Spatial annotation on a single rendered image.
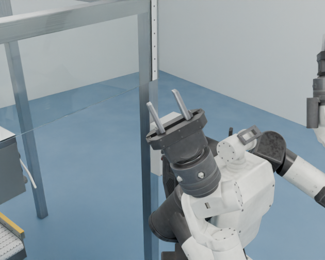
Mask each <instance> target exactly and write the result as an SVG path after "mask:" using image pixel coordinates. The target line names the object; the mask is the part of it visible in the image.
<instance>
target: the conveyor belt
mask: <svg viewBox="0 0 325 260"><path fill-rule="evenodd" d="M22 249H24V247H23V244H22V242H21V241H20V239H19V238H17V237H16V236H15V235H14V234H13V233H11V232H10V231H9V230H8V229H7V228H5V227H4V226H3V225H2V224H0V260H7V259H8V258H10V257H11V256H13V255H15V254H16V253H18V252H19V251H21V250H22Z"/></svg>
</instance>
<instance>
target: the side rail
mask: <svg viewBox="0 0 325 260"><path fill-rule="evenodd" d="M0 223H2V224H3V225H4V226H5V227H6V228H8V229H9V230H13V231H12V232H13V233H14V234H15V235H17V237H19V238H20V239H21V240H22V239H24V238H25V234H24V232H23V233H21V234H20V233H19V232H18V231H17V230H15V229H14V228H13V227H12V226H10V225H9V224H8V223H7V222H6V221H4V220H3V219H2V218H1V217H0Z"/></svg>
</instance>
